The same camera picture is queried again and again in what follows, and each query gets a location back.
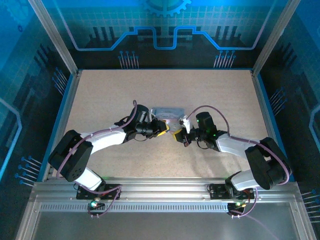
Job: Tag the pale blue cartoon tin box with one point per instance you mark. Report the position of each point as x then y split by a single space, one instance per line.
167 112

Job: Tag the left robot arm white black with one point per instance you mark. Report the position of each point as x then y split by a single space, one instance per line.
107 138

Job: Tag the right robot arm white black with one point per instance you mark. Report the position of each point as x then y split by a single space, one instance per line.
232 145

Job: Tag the small lit controller board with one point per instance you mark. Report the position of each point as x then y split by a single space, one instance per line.
237 204
94 203

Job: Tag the grey metal platform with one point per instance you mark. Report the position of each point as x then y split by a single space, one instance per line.
162 227

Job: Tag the aluminium table side rail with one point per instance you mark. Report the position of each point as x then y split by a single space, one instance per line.
70 100
260 100

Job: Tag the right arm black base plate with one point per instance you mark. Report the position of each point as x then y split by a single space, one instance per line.
220 192

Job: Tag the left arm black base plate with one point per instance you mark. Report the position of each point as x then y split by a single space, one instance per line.
110 193

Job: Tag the aluminium frame post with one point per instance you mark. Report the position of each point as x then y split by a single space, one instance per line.
53 37
272 37

